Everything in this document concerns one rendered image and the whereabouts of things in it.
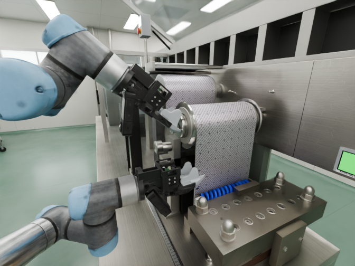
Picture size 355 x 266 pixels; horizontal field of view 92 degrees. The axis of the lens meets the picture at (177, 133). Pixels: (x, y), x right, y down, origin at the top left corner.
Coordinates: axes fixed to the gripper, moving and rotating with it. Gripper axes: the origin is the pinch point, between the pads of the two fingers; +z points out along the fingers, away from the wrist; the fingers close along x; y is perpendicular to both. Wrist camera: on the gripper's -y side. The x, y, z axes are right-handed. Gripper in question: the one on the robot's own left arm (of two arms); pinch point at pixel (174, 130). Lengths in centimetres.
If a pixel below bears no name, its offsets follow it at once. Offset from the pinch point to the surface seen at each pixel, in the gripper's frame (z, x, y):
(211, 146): 11.3, -4.4, 2.6
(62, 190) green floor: 22, 192, -144
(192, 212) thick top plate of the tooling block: 14.2, -10.5, -15.9
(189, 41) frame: 5, 60, 53
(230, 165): 23.3, -4.4, 1.5
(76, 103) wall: -27, 552, -91
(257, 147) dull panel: 36.3, 0.6, 14.9
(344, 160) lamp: 31.4, -26.2, 19.2
